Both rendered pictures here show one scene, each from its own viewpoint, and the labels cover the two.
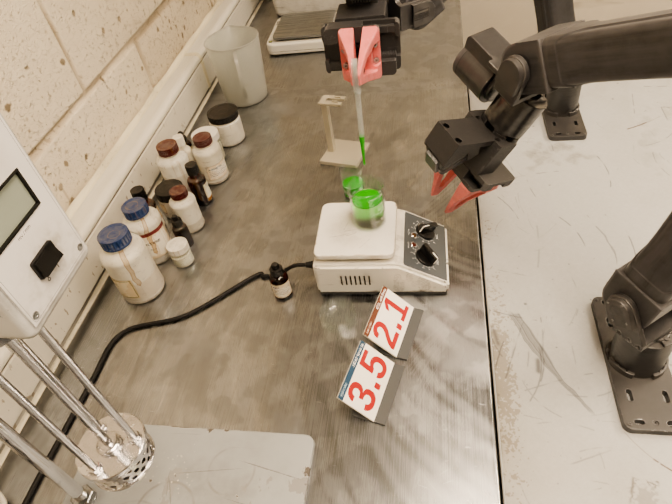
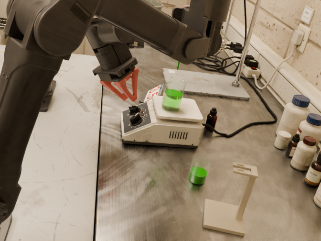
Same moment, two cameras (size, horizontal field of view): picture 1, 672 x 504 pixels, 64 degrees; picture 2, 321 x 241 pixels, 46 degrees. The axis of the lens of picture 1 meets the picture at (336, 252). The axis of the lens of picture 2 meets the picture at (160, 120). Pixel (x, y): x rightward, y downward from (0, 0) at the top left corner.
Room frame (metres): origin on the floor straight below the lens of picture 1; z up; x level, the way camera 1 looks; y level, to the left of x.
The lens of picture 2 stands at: (1.38, -0.47, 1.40)
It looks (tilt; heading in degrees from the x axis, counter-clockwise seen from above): 27 degrees down; 154
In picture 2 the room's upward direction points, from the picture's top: 11 degrees clockwise
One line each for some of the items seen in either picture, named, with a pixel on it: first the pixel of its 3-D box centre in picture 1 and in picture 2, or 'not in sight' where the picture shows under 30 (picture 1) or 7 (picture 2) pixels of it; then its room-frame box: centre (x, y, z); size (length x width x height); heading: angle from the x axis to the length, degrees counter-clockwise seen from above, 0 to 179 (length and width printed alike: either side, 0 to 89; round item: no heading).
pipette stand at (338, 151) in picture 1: (341, 127); (231, 193); (0.92, -0.06, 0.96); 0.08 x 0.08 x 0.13; 61
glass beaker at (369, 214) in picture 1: (365, 203); (174, 95); (0.61, -0.06, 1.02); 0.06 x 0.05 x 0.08; 110
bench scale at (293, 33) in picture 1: (316, 30); not in sight; (1.51, -0.06, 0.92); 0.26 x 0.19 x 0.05; 76
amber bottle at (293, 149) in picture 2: (180, 230); (294, 145); (0.74, 0.26, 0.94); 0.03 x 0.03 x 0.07
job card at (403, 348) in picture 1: (394, 322); not in sight; (0.46, -0.06, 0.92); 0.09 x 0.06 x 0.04; 151
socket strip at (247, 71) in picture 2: not in sight; (239, 57); (0.02, 0.55, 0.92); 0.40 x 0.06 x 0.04; 165
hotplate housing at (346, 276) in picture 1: (375, 249); (164, 122); (0.60, -0.06, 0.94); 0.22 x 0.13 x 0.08; 76
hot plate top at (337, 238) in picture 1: (356, 229); (176, 108); (0.60, -0.04, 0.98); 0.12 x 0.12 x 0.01; 76
